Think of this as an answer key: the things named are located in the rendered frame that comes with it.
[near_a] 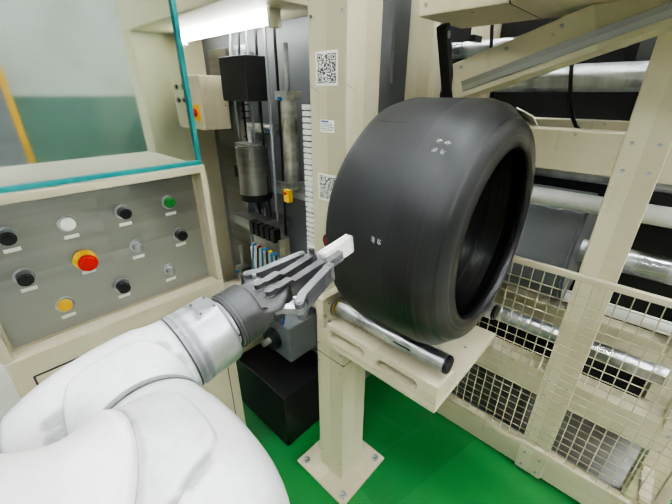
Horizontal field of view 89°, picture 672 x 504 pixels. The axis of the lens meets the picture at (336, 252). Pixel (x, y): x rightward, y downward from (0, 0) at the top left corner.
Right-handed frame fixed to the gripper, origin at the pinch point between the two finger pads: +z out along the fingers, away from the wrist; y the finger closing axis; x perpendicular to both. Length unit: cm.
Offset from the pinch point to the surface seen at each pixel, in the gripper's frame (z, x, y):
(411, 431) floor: 51, 132, 17
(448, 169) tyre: 19.9, -8.5, -8.2
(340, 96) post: 33.3, -17.3, 26.9
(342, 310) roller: 17.8, 34.6, 19.1
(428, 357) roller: 17.6, 34.9, -7.5
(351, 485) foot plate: 13, 125, 21
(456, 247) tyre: 17.7, 4.3, -11.8
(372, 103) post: 43, -14, 25
